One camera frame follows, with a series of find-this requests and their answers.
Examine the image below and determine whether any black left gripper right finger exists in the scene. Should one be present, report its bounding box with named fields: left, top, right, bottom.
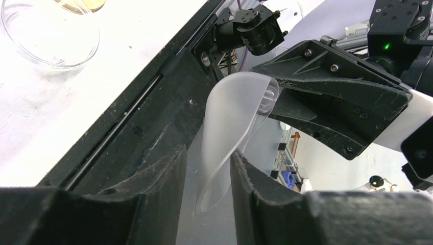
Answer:
left=230, top=150, right=432, bottom=244

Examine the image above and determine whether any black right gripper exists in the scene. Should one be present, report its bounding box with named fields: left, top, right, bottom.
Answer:
left=251, top=1, right=432, bottom=102

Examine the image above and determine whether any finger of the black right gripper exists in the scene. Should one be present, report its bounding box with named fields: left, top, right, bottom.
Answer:
left=271, top=88, right=411, bottom=160

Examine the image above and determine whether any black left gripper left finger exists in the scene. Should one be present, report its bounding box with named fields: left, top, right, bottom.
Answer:
left=1, top=145, right=187, bottom=244

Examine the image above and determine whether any clear plastic scoop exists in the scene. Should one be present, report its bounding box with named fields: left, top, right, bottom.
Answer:
left=195, top=71, right=280, bottom=213

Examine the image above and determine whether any clear round plastic container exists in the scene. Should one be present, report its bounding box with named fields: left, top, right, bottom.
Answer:
left=1, top=1, right=100, bottom=70

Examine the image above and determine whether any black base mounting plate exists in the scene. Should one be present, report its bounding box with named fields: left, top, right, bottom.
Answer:
left=39, top=1, right=287, bottom=194

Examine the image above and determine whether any gold round lid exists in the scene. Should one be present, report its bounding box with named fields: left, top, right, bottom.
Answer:
left=54, top=0, right=106, bottom=15

